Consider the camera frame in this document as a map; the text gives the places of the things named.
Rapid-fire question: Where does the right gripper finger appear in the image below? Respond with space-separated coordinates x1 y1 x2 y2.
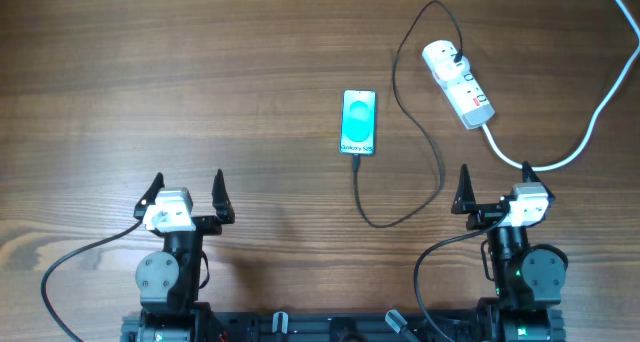
451 164 476 215
521 161 555 203

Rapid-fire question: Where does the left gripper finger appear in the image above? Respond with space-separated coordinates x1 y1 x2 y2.
211 169 234 224
133 172 164 219

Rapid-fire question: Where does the Galaxy S25 smartphone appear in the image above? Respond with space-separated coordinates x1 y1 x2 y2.
339 90 376 156

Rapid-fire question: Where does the black USB-C charger cable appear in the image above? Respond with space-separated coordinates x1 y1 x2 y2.
350 0 466 229

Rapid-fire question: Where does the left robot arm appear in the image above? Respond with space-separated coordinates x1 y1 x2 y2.
120 170 235 342

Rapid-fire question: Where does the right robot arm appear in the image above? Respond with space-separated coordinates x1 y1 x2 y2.
451 163 569 342

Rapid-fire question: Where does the white USB charger plug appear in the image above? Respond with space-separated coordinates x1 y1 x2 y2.
433 57 470 84

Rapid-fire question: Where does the white power strip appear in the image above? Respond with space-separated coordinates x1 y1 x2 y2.
422 40 495 130

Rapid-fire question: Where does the black left camera cable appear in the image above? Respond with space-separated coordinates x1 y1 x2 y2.
40 218 146 342

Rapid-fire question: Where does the black camera cable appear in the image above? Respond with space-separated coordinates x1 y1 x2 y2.
40 218 146 342
413 212 510 342

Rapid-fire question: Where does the white power strip cord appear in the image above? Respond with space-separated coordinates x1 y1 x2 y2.
480 0 640 173

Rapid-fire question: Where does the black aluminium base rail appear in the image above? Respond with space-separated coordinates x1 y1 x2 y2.
119 309 567 342

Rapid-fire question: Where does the black right camera cable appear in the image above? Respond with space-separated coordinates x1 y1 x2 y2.
413 212 510 342

